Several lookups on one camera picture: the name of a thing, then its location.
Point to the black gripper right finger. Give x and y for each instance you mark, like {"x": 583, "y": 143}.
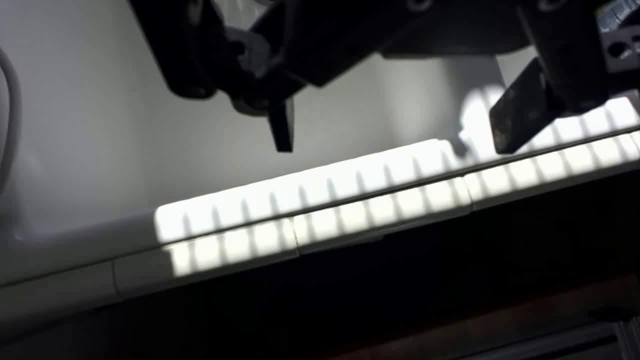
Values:
{"x": 522, "y": 110}

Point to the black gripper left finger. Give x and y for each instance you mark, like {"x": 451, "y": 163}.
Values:
{"x": 283, "y": 126}

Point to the white double basin sink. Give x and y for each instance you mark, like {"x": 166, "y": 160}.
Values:
{"x": 120, "y": 120}

